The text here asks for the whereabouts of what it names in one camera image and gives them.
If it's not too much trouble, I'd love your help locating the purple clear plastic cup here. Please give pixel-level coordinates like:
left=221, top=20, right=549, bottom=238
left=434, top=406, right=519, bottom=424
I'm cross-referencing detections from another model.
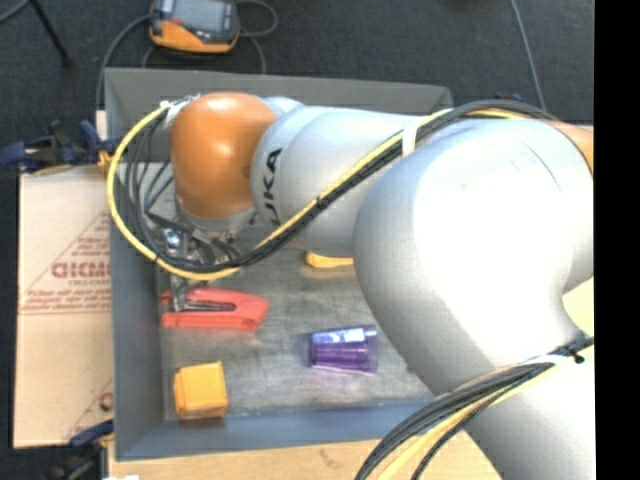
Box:
left=306, top=324, right=380, bottom=374

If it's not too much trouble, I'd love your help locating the brown cardboard board, red print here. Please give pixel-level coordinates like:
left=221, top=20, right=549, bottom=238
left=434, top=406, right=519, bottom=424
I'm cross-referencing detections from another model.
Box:
left=11, top=164, right=117, bottom=450

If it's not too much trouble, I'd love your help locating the red stapler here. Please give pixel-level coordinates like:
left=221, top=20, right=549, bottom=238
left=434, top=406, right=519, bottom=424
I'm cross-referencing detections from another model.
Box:
left=159, top=287, right=272, bottom=334

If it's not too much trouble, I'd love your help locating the yellow flat object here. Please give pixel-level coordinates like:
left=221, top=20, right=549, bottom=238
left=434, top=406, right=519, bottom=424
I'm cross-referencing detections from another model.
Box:
left=304, top=251, right=356, bottom=270

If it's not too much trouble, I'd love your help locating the grey metal bin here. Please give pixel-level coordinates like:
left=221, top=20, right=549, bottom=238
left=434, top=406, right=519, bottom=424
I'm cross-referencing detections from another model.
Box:
left=101, top=67, right=456, bottom=462

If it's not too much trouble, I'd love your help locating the orange box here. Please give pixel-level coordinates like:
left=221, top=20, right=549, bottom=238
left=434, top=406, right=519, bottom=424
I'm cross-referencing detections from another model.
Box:
left=172, top=360, right=230, bottom=421

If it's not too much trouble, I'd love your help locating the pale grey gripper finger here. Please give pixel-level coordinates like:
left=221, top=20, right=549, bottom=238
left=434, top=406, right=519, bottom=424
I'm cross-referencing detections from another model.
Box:
left=169, top=269, right=191, bottom=314

